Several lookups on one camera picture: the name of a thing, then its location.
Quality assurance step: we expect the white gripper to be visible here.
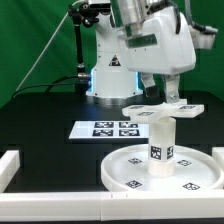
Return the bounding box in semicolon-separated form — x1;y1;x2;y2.
117;7;196;102

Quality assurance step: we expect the white cross-shaped table base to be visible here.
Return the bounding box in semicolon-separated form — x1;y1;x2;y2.
122;99;204;124

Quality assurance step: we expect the white round table top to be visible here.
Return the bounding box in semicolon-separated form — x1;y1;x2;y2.
101;144;224;193

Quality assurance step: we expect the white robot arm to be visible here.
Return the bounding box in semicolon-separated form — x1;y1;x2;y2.
86;0;218;105

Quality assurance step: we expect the white marker sheet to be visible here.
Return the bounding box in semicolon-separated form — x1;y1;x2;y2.
69;121;149;140

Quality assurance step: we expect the white front fence bar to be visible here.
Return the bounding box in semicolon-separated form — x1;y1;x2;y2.
0;190;224;222

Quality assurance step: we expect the white left fence block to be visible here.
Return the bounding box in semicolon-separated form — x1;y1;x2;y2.
0;150;20;193

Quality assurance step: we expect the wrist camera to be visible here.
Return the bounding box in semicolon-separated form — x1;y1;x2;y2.
189;26;218;50

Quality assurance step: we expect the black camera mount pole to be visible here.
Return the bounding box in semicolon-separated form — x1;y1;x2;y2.
68;3;99;95

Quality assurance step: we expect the black cable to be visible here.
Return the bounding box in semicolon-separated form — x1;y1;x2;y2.
11;75;91;100

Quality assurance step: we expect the white cable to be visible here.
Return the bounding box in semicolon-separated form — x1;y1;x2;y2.
15;0;84;92

